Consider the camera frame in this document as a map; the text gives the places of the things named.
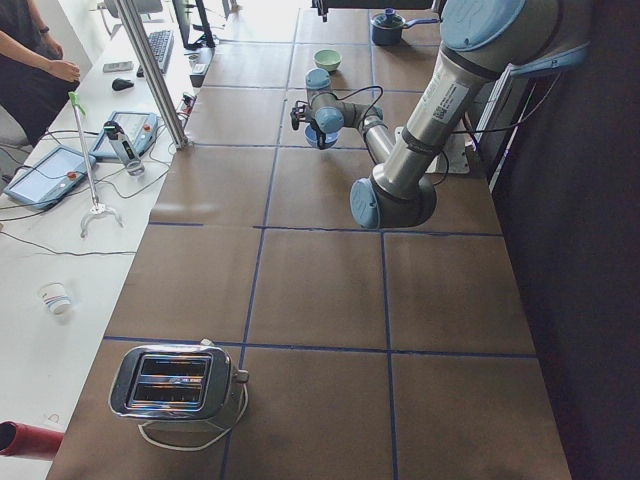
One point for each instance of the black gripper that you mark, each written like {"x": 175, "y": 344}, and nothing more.
{"x": 320, "y": 138}

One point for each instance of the blue bowl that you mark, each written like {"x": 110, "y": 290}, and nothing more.
{"x": 331, "y": 138}

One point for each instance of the seated person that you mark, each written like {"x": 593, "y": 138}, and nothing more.
{"x": 35, "y": 76}

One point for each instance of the aluminium frame post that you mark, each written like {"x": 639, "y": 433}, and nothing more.
{"x": 134, "y": 28}

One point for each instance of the black keyboard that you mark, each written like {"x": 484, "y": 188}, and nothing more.
{"x": 161, "y": 44}

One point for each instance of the metal reacher grabber tool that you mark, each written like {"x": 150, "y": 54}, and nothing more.
{"x": 98, "y": 209}

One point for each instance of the red cylinder object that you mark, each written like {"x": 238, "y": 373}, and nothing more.
{"x": 29, "y": 442}

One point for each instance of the blue saucepan with handle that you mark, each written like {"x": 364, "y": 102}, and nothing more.
{"x": 387, "y": 27}

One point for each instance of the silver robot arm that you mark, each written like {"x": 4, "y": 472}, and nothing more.
{"x": 479, "y": 40}

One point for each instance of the near teach pendant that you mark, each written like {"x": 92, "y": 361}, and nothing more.
{"x": 47, "y": 182}

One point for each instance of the teach pendant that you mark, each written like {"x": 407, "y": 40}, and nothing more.
{"x": 47, "y": 182}
{"x": 140, "y": 127}

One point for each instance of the far teach pendant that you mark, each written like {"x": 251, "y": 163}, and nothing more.
{"x": 140, "y": 127}

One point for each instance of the black computer monitor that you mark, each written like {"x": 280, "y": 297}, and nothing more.
{"x": 193, "y": 24}

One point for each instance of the black computer mouse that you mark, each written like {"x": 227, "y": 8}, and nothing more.
{"x": 120, "y": 84}

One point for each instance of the white paper cup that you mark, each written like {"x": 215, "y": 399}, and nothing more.
{"x": 55, "y": 297}

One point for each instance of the green bowl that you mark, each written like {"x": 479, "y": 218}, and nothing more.
{"x": 327, "y": 59}

